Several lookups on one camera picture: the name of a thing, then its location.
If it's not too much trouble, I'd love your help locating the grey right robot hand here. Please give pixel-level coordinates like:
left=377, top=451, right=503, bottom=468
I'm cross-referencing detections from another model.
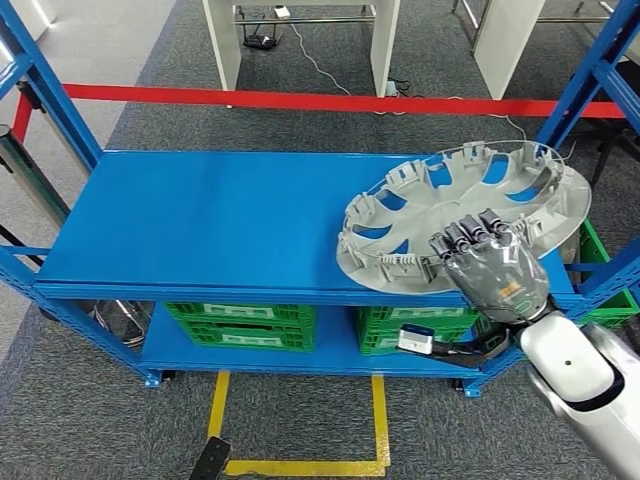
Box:
left=429, top=207, right=552, bottom=326

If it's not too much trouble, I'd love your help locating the grey plastic wheel cover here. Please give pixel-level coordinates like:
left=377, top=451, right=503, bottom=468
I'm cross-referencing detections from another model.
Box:
left=336, top=140, right=592, bottom=297

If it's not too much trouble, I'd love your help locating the blue metal shelf rack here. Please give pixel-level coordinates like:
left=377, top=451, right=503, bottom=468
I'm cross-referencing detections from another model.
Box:
left=0, top=0, right=640, bottom=400

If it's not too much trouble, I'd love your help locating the large open green crate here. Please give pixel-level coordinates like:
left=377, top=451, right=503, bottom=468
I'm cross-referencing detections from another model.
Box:
left=565, top=218, right=640, bottom=326

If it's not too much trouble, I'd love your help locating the green plastic crate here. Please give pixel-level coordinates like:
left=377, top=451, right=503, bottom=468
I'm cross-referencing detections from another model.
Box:
left=165, top=302, right=317, bottom=331
left=172, top=323, right=316, bottom=354
left=357, top=327, right=476, bottom=357
left=355, top=305, right=481, bottom=333

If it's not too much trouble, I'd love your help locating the black office chair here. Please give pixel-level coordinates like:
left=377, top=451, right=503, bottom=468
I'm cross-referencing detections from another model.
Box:
left=559, top=117, right=640, bottom=188

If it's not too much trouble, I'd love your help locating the long red barrier belt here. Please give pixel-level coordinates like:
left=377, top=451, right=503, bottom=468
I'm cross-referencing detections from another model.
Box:
left=62, top=82, right=626, bottom=121

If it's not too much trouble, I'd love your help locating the black wifi router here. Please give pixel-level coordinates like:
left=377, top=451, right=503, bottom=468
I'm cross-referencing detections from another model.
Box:
left=242, top=29, right=278, bottom=52

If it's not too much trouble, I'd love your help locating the chrome barrier stanchion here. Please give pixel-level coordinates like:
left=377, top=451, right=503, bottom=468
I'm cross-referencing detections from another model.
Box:
left=0, top=124, right=152, bottom=350

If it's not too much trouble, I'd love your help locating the black pole floor stand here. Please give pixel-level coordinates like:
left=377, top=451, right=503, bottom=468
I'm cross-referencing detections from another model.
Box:
left=0, top=223, right=62, bottom=326

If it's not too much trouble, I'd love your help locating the black barrier belt head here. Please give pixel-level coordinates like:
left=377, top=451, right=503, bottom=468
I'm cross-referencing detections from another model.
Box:
left=16, top=79, right=47, bottom=114

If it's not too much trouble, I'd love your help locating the short red barrier belt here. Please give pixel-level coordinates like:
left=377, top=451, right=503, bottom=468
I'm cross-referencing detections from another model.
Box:
left=11, top=92, right=34, bottom=144

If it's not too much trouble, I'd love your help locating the black right camera bracket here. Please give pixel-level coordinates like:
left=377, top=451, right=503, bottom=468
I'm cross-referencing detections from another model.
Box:
left=425, top=327, right=512, bottom=370

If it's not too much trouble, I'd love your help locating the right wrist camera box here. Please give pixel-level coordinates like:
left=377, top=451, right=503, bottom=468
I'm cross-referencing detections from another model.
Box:
left=397, top=323, right=435, bottom=356

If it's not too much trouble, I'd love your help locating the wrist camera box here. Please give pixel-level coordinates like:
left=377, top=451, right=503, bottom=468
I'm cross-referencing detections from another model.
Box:
left=397, top=323, right=435, bottom=356
left=189, top=435, right=232, bottom=480

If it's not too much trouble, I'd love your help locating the white cable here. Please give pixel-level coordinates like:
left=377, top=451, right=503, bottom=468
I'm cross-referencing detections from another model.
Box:
left=288, top=23, right=353, bottom=99
left=447, top=94, right=531, bottom=146

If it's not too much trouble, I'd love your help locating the black cable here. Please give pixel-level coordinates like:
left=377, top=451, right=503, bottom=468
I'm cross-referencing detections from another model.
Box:
left=395, top=77, right=426, bottom=97

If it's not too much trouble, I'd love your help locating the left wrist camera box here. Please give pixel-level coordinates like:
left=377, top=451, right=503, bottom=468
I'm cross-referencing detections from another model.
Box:
left=189, top=435, right=232, bottom=480

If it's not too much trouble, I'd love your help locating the white desk with metal rail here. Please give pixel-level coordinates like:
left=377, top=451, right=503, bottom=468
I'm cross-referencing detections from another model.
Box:
left=202, top=0, right=401, bottom=99

